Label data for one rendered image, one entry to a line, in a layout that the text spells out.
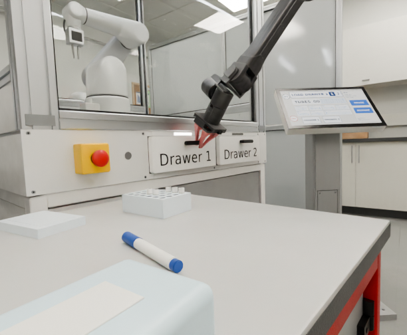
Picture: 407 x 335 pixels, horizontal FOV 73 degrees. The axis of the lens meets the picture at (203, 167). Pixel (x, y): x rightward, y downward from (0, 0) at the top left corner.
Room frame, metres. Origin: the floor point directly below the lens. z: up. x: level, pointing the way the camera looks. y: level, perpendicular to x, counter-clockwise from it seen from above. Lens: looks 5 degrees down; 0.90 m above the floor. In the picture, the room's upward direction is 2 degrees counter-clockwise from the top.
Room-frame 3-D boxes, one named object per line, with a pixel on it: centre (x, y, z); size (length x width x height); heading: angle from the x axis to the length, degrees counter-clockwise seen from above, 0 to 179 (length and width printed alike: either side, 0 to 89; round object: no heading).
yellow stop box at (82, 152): (0.67, 0.27, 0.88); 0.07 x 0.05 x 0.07; 138
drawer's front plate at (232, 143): (1.16, -0.15, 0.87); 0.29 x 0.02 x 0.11; 138
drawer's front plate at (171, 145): (0.93, 0.06, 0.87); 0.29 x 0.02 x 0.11; 138
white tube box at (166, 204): (0.59, 0.10, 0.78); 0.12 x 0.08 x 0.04; 53
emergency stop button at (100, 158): (0.65, 0.24, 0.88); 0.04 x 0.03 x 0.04; 138
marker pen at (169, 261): (0.34, 0.07, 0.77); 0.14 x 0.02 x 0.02; 38
